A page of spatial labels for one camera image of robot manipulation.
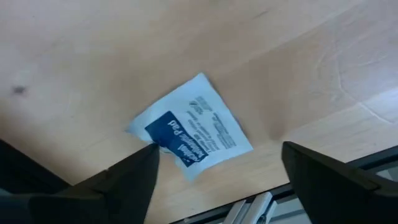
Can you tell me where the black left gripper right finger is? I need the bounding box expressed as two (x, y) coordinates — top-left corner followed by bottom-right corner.
(281, 141), (398, 224)

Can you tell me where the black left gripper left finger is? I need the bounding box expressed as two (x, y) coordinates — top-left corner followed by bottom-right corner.
(0, 143), (161, 224)

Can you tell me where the alcohol prep pad packet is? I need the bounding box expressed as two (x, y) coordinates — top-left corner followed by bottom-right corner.
(126, 73), (254, 182)

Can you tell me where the silver aluminium bar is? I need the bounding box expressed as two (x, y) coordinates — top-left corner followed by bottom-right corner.
(222, 191), (277, 224)

